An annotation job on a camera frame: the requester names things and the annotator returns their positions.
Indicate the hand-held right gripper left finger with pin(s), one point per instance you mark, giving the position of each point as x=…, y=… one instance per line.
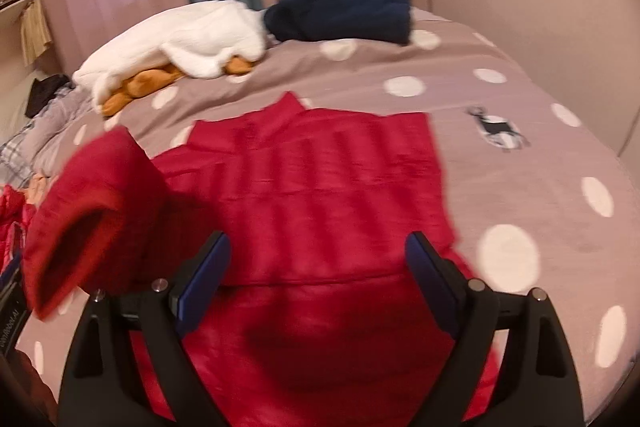
x=202, y=279

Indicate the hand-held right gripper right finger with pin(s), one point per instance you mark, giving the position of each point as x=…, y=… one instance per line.
x=430, y=282

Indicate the red puffer jacket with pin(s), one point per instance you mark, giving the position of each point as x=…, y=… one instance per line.
x=310, y=187

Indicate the red patterned cloth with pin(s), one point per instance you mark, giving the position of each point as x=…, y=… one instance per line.
x=11, y=217

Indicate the polka dot bed sheet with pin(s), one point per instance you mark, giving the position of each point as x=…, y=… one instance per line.
x=500, y=167

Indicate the orange plush garment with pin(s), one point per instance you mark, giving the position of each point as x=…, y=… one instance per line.
x=135, y=89

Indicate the black cloth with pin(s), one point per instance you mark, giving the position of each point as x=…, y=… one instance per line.
x=47, y=94

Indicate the white fleece blanket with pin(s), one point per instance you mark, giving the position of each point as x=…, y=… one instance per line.
x=190, y=37

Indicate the beige hanging cloth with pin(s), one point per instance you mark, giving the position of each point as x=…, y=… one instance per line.
x=36, y=29

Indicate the navy blue garment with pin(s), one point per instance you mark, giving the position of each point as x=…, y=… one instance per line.
x=340, y=12

